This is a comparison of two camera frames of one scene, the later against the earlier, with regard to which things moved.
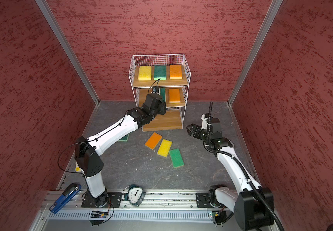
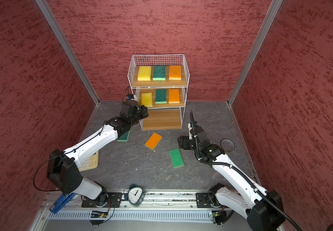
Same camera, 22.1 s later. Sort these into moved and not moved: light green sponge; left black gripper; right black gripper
Moved: left black gripper; right black gripper
Not moved: light green sponge
